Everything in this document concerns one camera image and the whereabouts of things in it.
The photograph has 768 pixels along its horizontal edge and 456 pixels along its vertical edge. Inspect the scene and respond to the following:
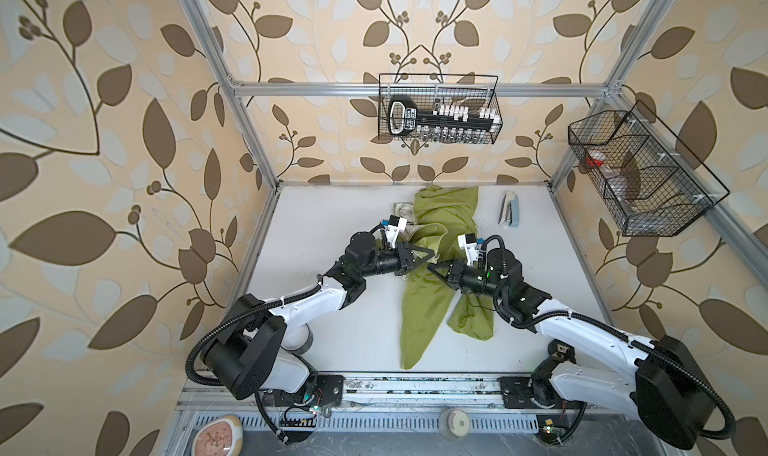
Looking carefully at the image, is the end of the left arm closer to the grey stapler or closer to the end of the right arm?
the end of the right arm

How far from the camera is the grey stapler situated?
1.09 metres

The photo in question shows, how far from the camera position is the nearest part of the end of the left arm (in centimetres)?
64

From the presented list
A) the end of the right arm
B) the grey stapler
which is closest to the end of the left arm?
the end of the right arm

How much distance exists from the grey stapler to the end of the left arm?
448 mm
